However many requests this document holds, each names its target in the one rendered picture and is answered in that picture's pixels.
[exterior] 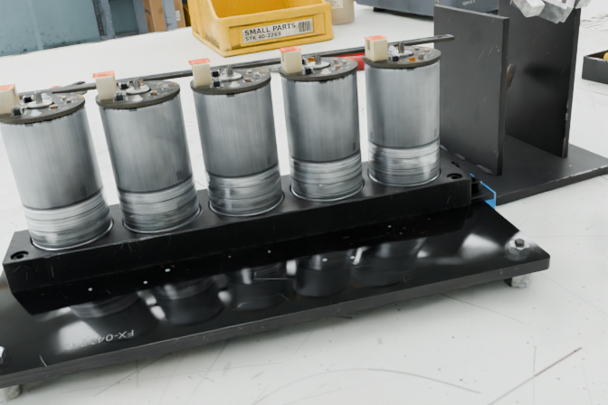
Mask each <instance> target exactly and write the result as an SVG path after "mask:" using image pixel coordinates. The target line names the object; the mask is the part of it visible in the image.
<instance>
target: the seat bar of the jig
mask: <svg viewBox="0 0 608 405"><path fill-rule="evenodd" d="M362 172H363V189H362V190H361V191H360V192H359V193H357V194H355V195H353V196H350V197H347V198H345V199H341V200H336V201H329V202H314V201H308V200H304V199H300V198H299V197H297V196H295V195H294V194H293V193H292V191H291V182H290V174H285V175H281V184H282V194H283V202H282V203H281V204H280V205H279V206H277V207H276V208H274V209H272V210H270V211H268V212H264V213H261V214H257V215H253V216H246V217H227V216H222V215H219V214H216V213H214V212H212V211H211V208H210V203H209V196H208V191H207V188H205V189H201V190H196V191H197V197H198V202H199V208H200V214H199V215H198V216H197V217H196V218H195V219H194V220H193V221H191V222H189V223H187V224H186V225H184V226H182V227H179V228H177V229H174V230H171V231H163V232H157V233H138V232H133V231H129V230H127V229H126V228H125V226H124V221H123V218H122V214H121V209H120V206H119V203H117V204H112V205H109V210H110V215H111V219H112V222H113V227H112V228H111V230H110V231H109V232H108V233H107V234H105V235H104V236H102V237H101V238H99V239H97V240H95V241H93V242H91V243H88V244H85V245H82V246H79V247H77V248H72V249H67V250H40V249H37V248H35V246H34V245H33V241H32V238H31V235H30V232H29V229H28V230H23V231H15V232H14V234H13V237H12V239H11V241H10V244H9V246H8V249H7V251H6V253H5V257H4V259H3V262H2V266H3V270H4V273H5V277H6V280H7V283H8V286H9V288H10V292H11V293H14V292H20V291H25V290H29V289H34V288H38V287H48V286H52V285H57V284H61V283H67V282H72V281H76V280H81V279H85V278H95V277H99V276H104V275H109V274H114V273H119V272H123V271H128V270H133V269H138V268H146V267H151V266H156V265H161V264H166V263H170V262H176V261H180V260H185V259H193V258H199V257H203V256H208V255H213V254H217V253H223V252H227V251H232V250H240V249H246V248H250V247H255V246H260V245H265V244H270V243H274V242H279V241H284V240H293V239H297V238H302V237H307V236H312V235H317V234H321V233H326V232H332V231H340V230H344V229H349V228H355V227H359V226H364V225H368V224H373V223H379V222H383V221H391V220H397V219H402V218H406V217H411V216H415V215H421V214H426V213H430V212H438V211H444V210H449V209H453V208H458V207H462V206H468V205H470V203H471V177H469V176H468V175H467V174H465V173H464V172H463V171H462V170H461V169H460V168H459V167H457V166H456V165H454V164H453V163H452V162H451V161H449V160H448V159H447V158H446V157H444V156H443V155H442V154H440V176H439V177H438V178H437V179H435V180H434V181H431V182H429V183H427V184H421V185H416V186H404V187H402V186H390V185H384V184H379V183H377V182H375V181H373V180H371V179H370V178H369V171H368V161H365V162H362Z"/></svg>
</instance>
